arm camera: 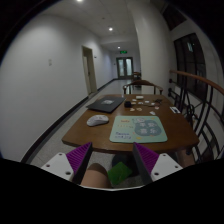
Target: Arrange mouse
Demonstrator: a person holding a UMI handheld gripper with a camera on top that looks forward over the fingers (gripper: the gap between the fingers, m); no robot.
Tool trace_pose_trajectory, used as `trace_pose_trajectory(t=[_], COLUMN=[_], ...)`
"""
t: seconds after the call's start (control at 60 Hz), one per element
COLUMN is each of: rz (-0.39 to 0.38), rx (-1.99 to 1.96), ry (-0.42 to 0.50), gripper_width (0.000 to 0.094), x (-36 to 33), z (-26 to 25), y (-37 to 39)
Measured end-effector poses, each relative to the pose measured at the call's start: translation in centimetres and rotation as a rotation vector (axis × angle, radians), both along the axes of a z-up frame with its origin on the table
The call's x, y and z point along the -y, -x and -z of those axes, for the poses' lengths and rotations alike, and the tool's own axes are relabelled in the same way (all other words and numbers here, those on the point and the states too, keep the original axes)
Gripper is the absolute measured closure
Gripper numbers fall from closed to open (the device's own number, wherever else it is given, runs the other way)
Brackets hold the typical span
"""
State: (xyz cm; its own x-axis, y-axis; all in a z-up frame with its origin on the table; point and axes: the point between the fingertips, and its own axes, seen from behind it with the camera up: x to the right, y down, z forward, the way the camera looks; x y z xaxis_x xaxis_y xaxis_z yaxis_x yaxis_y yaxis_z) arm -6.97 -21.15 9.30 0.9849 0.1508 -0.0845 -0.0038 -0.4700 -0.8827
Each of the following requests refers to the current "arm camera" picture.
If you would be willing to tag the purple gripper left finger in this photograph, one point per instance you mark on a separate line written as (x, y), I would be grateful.
(70, 166)

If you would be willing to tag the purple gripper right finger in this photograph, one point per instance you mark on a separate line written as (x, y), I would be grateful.
(153, 166)

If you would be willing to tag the green mouse pad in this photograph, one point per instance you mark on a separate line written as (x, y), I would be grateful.
(139, 129)

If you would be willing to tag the white computer mouse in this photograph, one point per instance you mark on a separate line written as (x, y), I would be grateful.
(97, 120)

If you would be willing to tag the green cloth on floor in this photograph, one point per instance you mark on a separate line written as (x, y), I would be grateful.
(119, 173)

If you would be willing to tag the brown wooden table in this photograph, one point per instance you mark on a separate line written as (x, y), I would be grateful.
(179, 133)

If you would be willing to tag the white card on table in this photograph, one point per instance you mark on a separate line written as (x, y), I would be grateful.
(175, 110)

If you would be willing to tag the small black box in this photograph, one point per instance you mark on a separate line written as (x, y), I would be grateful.
(127, 104)

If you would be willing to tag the black laptop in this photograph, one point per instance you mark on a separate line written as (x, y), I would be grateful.
(107, 104)

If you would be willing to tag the wooden chair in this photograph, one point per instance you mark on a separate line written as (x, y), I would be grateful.
(127, 87)

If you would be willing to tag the dark window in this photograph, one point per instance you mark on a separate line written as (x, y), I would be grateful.
(190, 59)

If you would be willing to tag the double glass door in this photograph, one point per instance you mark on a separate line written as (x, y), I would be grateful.
(124, 67)

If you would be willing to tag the wooden stair handrail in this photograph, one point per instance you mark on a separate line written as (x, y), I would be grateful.
(196, 77)

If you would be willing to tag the side doorway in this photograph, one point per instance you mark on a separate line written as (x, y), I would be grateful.
(89, 70)

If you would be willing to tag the green exit sign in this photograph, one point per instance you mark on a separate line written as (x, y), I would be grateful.
(123, 52)

